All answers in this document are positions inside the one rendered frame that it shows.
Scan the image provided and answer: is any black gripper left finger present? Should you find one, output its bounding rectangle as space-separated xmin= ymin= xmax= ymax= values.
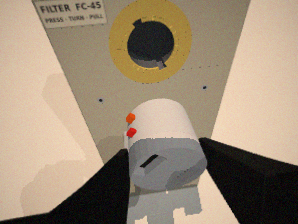
xmin=0 ymin=148 xmax=130 ymax=224

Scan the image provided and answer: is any beige cylinder with grey slotted end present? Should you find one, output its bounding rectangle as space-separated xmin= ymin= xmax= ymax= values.
xmin=126 ymin=99 xmax=207 ymax=190

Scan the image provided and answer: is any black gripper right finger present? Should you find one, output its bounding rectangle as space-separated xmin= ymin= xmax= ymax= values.
xmin=198 ymin=137 xmax=298 ymax=224

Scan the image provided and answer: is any beige service panel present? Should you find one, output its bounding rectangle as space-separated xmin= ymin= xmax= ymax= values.
xmin=31 ymin=0 xmax=251 ymax=165

